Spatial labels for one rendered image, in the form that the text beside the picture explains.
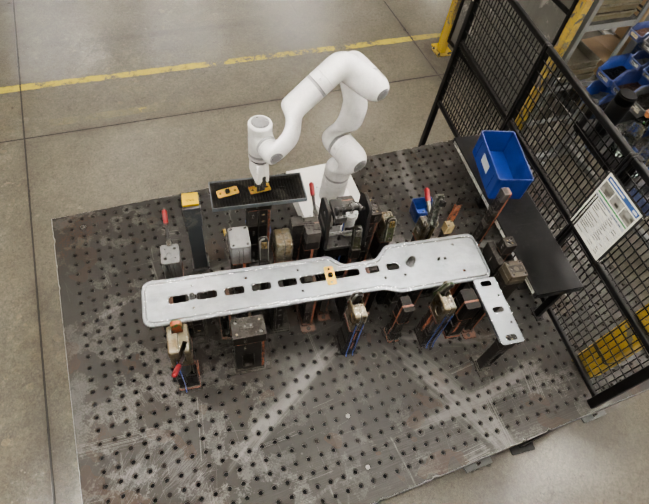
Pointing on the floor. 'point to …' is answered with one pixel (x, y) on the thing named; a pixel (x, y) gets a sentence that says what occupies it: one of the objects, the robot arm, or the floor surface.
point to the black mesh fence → (563, 188)
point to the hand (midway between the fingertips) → (259, 184)
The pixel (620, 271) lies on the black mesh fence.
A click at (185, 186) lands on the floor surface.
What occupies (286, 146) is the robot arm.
